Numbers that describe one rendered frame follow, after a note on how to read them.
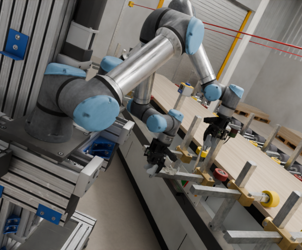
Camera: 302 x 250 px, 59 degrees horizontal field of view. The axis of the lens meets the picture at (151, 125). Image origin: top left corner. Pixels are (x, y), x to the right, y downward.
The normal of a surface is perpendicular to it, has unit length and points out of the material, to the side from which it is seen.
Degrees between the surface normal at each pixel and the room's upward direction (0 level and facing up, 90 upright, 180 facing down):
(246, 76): 90
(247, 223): 90
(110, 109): 95
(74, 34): 90
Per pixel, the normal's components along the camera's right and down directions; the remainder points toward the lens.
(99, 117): 0.62, 0.57
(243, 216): -0.86, -0.20
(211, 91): -0.26, 0.23
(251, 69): 0.31, 0.44
